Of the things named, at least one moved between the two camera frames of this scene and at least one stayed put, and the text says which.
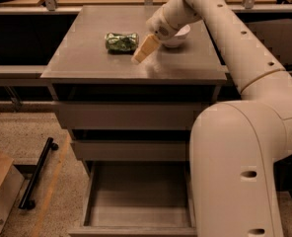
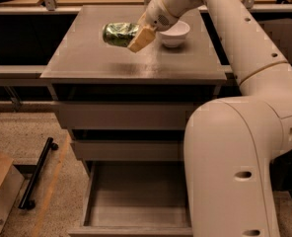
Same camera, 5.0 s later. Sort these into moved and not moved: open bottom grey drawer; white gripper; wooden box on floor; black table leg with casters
Moved: white gripper
Not moved: open bottom grey drawer; black table leg with casters; wooden box on floor
